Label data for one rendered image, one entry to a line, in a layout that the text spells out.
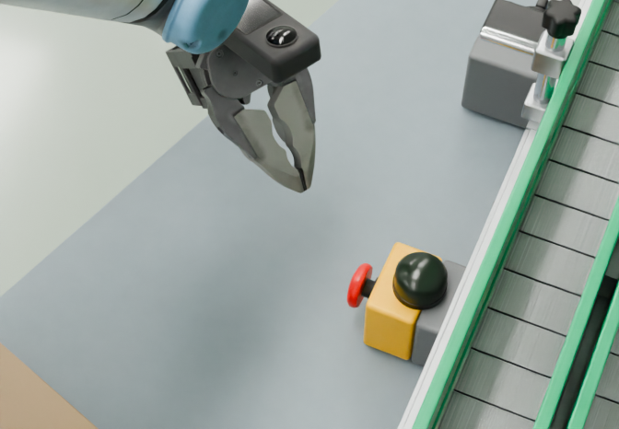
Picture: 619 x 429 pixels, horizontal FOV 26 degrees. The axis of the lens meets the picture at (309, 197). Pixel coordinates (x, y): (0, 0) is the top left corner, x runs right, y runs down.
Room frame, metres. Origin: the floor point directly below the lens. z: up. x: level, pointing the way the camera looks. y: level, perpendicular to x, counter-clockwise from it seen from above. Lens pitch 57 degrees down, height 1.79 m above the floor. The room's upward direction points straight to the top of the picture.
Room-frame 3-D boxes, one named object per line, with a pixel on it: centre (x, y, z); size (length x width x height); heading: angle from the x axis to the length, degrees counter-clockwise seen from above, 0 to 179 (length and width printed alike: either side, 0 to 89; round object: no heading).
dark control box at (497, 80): (0.81, -0.20, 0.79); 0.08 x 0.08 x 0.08; 67
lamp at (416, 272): (0.55, -0.09, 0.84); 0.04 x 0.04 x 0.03
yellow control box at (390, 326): (0.55, -0.09, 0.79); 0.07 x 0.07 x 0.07; 67
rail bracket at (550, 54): (0.70, -0.17, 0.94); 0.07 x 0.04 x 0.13; 67
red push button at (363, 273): (0.56, -0.05, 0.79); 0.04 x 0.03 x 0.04; 157
